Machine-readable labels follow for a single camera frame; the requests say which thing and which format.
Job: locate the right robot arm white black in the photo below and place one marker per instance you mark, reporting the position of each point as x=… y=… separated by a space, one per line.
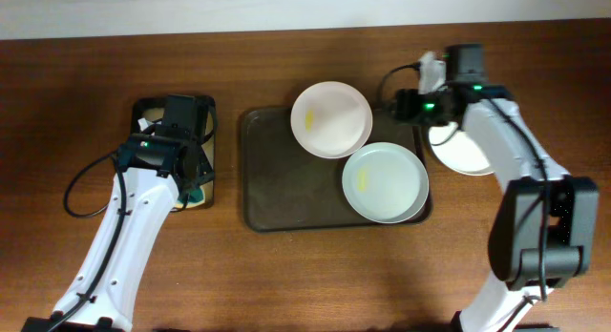
x=542 y=235

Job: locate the small black water tray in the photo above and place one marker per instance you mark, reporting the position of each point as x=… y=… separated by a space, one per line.
x=162 y=125

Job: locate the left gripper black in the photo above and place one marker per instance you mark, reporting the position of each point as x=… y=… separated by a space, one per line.
x=208 y=172

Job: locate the light blue plate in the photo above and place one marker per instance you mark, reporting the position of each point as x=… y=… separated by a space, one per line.
x=385 y=183

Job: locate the cream white plate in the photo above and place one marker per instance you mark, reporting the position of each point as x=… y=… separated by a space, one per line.
x=453 y=148

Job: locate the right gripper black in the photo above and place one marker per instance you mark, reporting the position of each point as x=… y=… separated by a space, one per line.
x=405 y=102

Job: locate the large brown serving tray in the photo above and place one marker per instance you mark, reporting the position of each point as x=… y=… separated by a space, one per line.
x=284 y=187

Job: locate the pinkish white plate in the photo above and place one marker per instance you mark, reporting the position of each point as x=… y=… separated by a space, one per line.
x=331 y=119

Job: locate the green yellow sponge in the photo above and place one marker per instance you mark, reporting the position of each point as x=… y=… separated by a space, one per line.
x=191 y=200

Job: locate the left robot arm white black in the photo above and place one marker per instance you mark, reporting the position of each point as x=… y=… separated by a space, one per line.
x=103 y=294

